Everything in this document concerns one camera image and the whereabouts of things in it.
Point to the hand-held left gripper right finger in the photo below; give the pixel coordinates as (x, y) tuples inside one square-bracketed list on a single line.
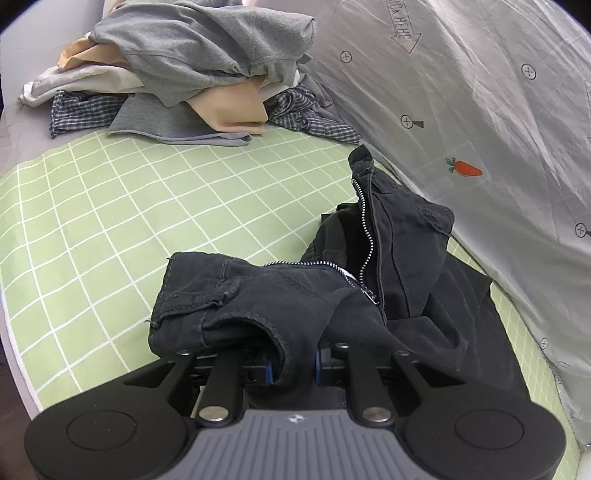
[(317, 365)]

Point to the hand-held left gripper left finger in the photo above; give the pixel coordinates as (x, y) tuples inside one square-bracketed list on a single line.
[(267, 374)]

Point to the black zip jacket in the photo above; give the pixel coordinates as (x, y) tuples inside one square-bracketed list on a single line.
[(406, 258)]

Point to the green checked bed sheet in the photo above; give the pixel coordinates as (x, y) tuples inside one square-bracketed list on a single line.
[(92, 207)]

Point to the beige garment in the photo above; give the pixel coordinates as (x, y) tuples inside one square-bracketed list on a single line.
[(231, 108)]

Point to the grey folded garment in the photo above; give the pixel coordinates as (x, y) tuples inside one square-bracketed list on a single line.
[(152, 122)]

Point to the grey carrot print quilt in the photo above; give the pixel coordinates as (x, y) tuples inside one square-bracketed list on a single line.
[(461, 92)]

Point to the blue plaid shirt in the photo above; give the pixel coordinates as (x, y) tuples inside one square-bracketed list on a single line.
[(78, 110)]

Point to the grey t-shirt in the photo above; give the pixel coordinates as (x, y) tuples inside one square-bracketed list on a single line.
[(207, 46)]

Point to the white garment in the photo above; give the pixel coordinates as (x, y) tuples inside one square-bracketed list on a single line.
[(104, 79)]

